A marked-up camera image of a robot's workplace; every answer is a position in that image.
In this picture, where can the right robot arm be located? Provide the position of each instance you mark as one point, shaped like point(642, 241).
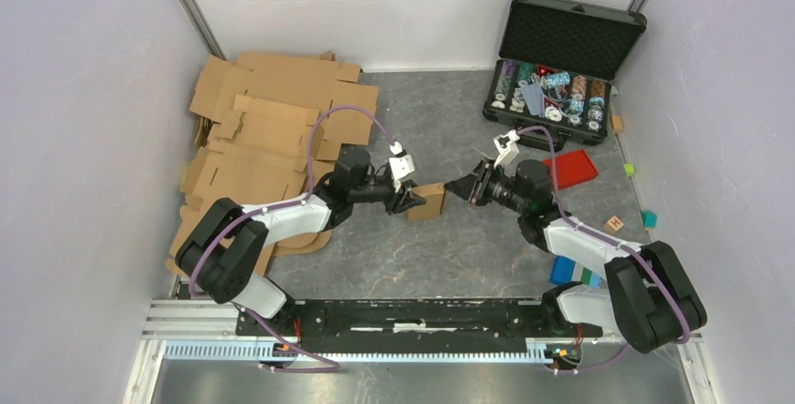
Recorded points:
point(649, 299)

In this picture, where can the teal cube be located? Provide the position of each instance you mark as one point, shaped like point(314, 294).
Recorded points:
point(649, 218)

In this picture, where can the red flat box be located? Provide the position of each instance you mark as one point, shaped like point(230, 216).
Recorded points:
point(574, 168)

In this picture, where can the blue block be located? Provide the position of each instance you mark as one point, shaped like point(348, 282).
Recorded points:
point(565, 270)

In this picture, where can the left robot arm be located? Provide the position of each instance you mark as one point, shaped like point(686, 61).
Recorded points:
point(220, 254)

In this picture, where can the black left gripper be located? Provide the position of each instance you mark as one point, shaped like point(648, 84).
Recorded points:
point(404, 200)

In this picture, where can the stack of flat cardboard boxes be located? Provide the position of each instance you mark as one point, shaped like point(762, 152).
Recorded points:
point(268, 125)

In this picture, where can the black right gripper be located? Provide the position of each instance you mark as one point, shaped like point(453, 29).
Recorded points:
point(473, 187)

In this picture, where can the small orange wooden block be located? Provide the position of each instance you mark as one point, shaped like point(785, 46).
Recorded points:
point(616, 123)

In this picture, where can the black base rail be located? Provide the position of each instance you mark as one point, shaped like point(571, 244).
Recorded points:
point(422, 326)

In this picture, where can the black poker chip case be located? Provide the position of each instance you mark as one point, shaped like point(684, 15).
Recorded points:
point(555, 66)

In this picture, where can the brown cardboard box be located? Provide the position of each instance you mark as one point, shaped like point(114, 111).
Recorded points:
point(434, 196)

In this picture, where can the wooden letter cube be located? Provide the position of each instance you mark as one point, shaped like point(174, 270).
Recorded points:
point(613, 225)

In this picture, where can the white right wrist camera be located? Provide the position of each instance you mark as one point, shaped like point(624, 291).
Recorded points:
point(507, 147)

